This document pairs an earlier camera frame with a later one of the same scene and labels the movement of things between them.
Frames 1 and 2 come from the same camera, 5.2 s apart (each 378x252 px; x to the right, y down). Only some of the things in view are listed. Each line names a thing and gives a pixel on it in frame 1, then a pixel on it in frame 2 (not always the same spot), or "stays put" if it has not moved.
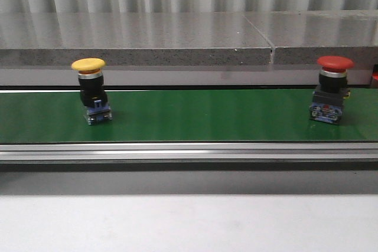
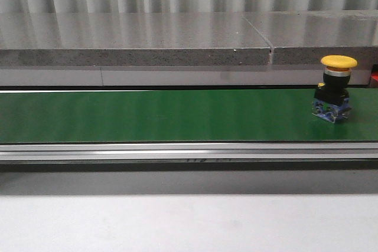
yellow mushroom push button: [92, 91] → [331, 101]
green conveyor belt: [162, 115] stays put
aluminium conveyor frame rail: [182, 151] stays put
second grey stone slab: [303, 36] stays put
